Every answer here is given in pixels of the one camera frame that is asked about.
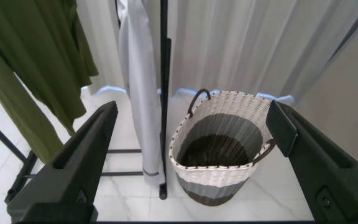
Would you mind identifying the green printed shirt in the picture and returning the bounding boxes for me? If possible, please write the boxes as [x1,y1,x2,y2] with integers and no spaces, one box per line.
[0,0,99,165]

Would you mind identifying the white curtain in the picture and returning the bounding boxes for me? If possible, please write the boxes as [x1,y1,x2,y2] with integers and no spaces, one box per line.
[75,0,358,101]

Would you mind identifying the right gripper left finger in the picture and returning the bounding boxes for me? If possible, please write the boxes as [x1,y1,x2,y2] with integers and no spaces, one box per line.
[7,100,119,223]

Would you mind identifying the white laundry basket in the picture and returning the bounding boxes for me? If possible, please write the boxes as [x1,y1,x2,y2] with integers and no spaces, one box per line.
[168,88,278,207]

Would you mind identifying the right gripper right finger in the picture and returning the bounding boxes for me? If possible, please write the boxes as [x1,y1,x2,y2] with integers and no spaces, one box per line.
[265,99,358,223]

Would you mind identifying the pale grey shorts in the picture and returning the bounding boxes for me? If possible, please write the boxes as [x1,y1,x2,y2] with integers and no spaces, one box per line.
[114,0,167,187]

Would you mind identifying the black clothes rack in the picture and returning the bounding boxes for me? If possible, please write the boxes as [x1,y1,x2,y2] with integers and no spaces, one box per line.
[0,0,173,205]

